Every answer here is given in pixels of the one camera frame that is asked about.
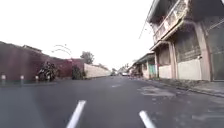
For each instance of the low building with awning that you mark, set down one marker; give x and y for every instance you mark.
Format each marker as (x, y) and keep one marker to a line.
(146, 65)

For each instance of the pale plastered wall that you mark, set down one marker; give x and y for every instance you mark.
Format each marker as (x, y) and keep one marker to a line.
(96, 71)

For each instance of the grey asphalt road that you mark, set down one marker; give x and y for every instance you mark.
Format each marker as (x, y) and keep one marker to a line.
(110, 96)

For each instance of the row of bollards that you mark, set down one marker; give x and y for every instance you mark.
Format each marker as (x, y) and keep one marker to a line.
(22, 78)

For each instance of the green bush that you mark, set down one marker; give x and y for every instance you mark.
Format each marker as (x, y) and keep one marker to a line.
(77, 72)

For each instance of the robot's own part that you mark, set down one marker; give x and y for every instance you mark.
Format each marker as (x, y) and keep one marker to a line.
(76, 114)
(146, 119)

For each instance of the red brick wall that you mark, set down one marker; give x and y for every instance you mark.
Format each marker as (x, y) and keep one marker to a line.
(20, 63)

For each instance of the grey building with balcony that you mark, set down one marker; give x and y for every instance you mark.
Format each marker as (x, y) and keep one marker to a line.
(190, 43)

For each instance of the vehicle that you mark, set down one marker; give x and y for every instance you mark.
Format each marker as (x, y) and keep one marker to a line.
(125, 73)

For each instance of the tree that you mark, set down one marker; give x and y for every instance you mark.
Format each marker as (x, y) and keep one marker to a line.
(87, 57)

